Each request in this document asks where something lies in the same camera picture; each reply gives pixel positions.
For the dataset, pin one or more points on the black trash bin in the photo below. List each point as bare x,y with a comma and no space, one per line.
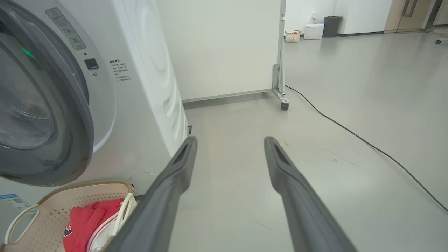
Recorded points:
331,28

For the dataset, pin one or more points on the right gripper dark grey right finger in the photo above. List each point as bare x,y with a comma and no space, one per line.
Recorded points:
301,210

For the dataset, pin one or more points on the red and white garment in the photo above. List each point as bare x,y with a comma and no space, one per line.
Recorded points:
84,224

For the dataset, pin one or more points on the white front-load washing machine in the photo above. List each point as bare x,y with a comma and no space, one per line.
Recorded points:
140,105

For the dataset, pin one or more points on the black washing machine door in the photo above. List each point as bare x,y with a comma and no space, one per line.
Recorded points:
75,133

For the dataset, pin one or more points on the white partition panel grey frame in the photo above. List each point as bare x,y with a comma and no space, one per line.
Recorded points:
224,52

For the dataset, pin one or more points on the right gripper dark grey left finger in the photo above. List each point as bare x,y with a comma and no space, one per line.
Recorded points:
150,210

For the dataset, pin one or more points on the white storage box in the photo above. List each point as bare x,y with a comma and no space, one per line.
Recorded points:
314,32

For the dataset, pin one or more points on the cream perforated laundry basket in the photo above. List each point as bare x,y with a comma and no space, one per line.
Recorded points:
49,217

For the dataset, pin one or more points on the small cream basket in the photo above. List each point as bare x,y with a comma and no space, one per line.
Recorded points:
292,37

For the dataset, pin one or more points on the grey base with caster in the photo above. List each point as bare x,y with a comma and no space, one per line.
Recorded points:
441,41

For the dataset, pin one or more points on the brown wooden door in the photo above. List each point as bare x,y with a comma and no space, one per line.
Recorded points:
395,15

